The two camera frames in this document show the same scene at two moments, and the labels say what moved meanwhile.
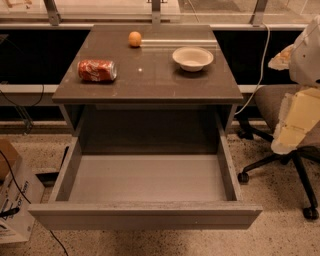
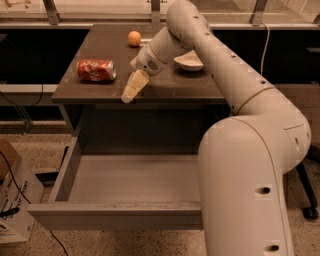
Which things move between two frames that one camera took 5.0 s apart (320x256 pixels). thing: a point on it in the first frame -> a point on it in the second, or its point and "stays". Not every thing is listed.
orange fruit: (134, 39) stays
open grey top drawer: (146, 191) stays
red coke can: (93, 70) stays
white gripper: (307, 60) -> (146, 61)
